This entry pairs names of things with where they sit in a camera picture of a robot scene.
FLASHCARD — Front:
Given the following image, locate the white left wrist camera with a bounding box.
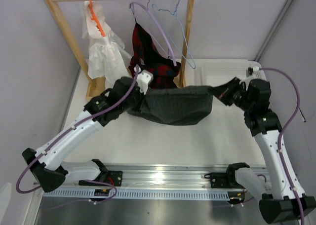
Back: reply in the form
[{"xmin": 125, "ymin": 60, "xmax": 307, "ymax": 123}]
[{"xmin": 136, "ymin": 70, "xmax": 153, "ymax": 95}]

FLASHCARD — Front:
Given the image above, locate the white slotted cable duct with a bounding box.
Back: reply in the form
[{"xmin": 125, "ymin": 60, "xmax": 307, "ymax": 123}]
[{"xmin": 44, "ymin": 188, "xmax": 230, "ymax": 201}]

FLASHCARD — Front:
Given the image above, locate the white perforated plastic basket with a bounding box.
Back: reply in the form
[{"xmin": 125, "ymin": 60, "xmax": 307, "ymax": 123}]
[{"xmin": 193, "ymin": 59, "xmax": 266, "ymax": 86}]

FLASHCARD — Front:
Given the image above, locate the red black plaid garment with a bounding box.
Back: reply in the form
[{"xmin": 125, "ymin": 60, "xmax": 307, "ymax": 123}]
[{"xmin": 128, "ymin": 23, "xmax": 181, "ymax": 89}]

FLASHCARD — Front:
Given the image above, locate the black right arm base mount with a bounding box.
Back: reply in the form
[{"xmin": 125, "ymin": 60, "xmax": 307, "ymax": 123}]
[{"xmin": 204, "ymin": 172, "xmax": 243, "ymax": 189}]

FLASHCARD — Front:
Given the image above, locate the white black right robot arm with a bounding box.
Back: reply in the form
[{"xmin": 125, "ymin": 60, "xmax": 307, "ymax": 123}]
[{"xmin": 210, "ymin": 77, "xmax": 316, "ymax": 224}]

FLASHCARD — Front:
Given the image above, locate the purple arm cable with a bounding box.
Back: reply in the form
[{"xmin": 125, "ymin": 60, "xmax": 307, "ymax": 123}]
[
  {"xmin": 213, "ymin": 67, "xmax": 306, "ymax": 225},
  {"xmin": 15, "ymin": 64, "xmax": 143, "ymax": 207}
]

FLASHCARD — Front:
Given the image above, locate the wooden clothes rack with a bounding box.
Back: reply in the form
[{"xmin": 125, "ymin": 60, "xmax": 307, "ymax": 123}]
[{"xmin": 44, "ymin": 0, "xmax": 195, "ymax": 101}]

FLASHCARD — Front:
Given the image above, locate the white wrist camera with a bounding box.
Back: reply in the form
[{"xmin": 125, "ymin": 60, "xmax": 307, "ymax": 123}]
[
  {"xmin": 136, "ymin": 70, "xmax": 153, "ymax": 95},
  {"xmin": 239, "ymin": 66, "xmax": 261, "ymax": 84}
]

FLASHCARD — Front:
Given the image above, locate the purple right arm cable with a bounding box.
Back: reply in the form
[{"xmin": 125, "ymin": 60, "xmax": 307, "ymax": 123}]
[{"xmin": 213, "ymin": 67, "xmax": 306, "ymax": 225}]

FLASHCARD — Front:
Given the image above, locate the purple plastic hanger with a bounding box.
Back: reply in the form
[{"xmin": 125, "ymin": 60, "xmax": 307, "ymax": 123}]
[{"xmin": 129, "ymin": 0, "xmax": 179, "ymax": 67}]

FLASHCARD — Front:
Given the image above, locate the dark grey dotted skirt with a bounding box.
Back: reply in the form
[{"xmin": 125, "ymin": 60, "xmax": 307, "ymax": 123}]
[{"xmin": 127, "ymin": 86, "xmax": 213, "ymax": 126}]

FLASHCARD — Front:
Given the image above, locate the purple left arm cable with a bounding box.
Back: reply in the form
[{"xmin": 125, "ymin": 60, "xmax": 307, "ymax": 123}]
[{"xmin": 15, "ymin": 64, "xmax": 143, "ymax": 207}]

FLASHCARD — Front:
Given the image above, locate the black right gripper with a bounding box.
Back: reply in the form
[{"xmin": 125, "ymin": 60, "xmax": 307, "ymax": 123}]
[{"xmin": 209, "ymin": 77, "xmax": 254, "ymax": 112}]

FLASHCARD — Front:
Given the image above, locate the orange plastic hanger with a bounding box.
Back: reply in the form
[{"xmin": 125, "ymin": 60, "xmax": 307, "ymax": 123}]
[{"xmin": 88, "ymin": 0, "xmax": 106, "ymax": 37}]

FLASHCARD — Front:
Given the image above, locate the white ruffled dress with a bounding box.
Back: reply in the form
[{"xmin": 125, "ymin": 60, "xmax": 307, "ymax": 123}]
[{"xmin": 82, "ymin": 1, "xmax": 131, "ymax": 87}]

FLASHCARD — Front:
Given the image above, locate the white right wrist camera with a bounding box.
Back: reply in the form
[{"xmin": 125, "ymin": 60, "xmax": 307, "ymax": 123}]
[{"xmin": 239, "ymin": 66, "xmax": 261, "ymax": 84}]

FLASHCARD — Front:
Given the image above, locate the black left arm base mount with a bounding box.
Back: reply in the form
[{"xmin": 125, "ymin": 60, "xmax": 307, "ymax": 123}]
[{"xmin": 106, "ymin": 171, "xmax": 123, "ymax": 187}]

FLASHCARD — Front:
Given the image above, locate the light blue wire hanger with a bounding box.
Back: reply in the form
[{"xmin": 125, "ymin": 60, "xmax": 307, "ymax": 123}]
[{"xmin": 152, "ymin": 0, "xmax": 197, "ymax": 70}]

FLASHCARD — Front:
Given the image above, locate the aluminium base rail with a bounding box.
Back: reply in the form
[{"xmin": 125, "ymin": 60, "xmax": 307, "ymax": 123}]
[{"xmin": 33, "ymin": 125, "xmax": 303, "ymax": 192}]

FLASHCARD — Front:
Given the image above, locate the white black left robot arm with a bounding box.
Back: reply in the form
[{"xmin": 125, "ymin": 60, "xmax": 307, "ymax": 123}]
[{"xmin": 22, "ymin": 77, "xmax": 148, "ymax": 192}]

